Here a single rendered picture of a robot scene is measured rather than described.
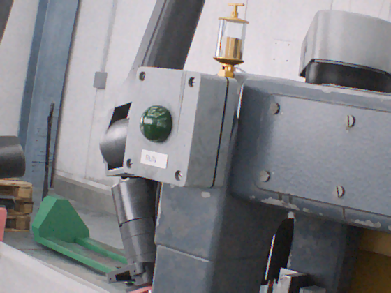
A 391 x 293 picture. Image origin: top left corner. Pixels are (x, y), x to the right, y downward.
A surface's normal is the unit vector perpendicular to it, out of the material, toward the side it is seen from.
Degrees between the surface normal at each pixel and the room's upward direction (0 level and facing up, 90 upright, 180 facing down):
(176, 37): 74
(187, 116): 90
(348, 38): 90
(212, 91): 90
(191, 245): 90
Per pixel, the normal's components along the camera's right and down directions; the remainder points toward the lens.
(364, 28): 0.06, 0.06
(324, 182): -0.69, -0.06
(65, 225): 0.73, -0.11
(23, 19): 0.71, 0.14
